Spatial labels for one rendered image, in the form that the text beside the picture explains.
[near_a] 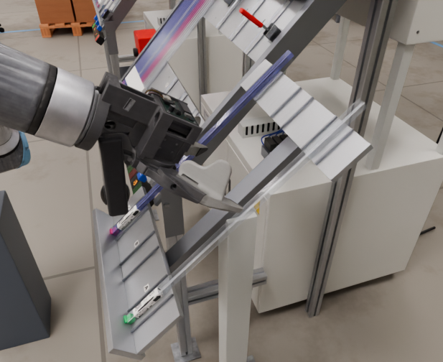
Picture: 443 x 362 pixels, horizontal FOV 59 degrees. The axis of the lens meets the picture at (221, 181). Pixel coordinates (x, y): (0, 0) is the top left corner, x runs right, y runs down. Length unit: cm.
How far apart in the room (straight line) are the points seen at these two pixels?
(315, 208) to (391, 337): 63
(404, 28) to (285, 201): 53
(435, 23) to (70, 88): 91
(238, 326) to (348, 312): 75
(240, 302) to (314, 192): 43
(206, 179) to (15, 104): 21
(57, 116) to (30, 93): 3
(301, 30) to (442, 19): 38
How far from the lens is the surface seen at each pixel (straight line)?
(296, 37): 91
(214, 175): 45
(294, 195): 114
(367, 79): 100
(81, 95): 42
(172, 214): 96
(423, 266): 193
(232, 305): 91
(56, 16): 489
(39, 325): 158
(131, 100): 43
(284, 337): 154
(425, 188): 148
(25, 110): 41
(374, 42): 97
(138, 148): 46
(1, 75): 41
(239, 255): 79
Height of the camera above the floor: 130
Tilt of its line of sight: 37 degrees down
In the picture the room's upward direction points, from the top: straight up
